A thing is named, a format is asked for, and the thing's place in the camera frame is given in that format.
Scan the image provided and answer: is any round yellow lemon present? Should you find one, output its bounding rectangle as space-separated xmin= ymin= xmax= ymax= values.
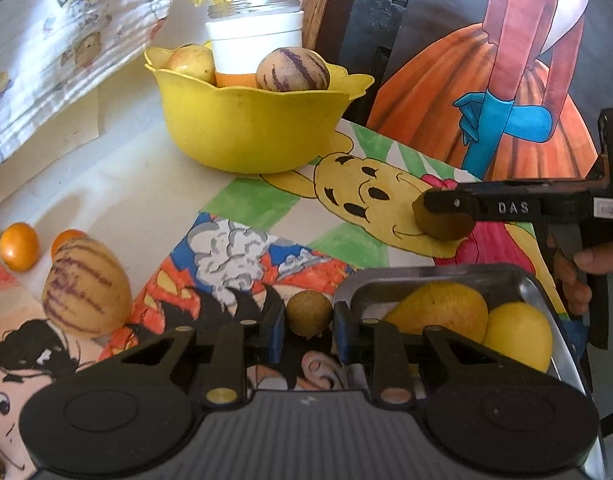
xmin=482 ymin=301 xmax=553 ymax=373

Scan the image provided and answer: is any metal tray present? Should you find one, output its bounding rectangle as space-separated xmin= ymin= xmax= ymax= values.
xmin=323 ymin=264 xmax=606 ymax=479

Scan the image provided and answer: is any person's right hand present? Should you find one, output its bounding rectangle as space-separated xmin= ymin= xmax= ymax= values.
xmin=546 ymin=234 xmax=613 ymax=317

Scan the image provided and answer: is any glass jar with flowers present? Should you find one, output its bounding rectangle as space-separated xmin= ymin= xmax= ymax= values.
xmin=208 ymin=0 xmax=301 ymax=20

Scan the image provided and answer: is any cartoon drawing table mat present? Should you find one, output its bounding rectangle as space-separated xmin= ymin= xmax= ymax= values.
xmin=0 ymin=122 xmax=563 ymax=479

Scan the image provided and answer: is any yellow apple in bowl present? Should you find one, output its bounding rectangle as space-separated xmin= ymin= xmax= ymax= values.
xmin=164 ymin=44 xmax=216 ymax=86

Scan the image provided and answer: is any yellow orange mango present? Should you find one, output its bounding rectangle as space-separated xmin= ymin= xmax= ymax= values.
xmin=383 ymin=281 xmax=489 ymax=342

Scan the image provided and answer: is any small orange tangerine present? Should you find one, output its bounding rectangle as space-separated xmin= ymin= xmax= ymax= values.
xmin=50 ymin=229 xmax=87 ymax=259
xmin=0 ymin=222 xmax=41 ymax=272

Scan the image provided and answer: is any yellow plastic bowl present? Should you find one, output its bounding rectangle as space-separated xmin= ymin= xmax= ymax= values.
xmin=144 ymin=47 xmax=375 ymax=174

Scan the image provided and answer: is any striped pepino melon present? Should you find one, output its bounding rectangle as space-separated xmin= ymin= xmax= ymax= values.
xmin=42 ymin=236 xmax=132 ymax=339

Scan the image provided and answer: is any white foam cup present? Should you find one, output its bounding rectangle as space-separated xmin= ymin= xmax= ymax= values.
xmin=207 ymin=10 xmax=304 ymax=75

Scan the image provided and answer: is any cartoon print white cloth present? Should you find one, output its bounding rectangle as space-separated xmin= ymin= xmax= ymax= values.
xmin=0 ymin=0 xmax=173 ymax=166

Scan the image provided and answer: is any painted lady poster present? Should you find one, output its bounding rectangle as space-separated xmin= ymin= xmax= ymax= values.
xmin=368 ymin=0 xmax=613 ymax=180

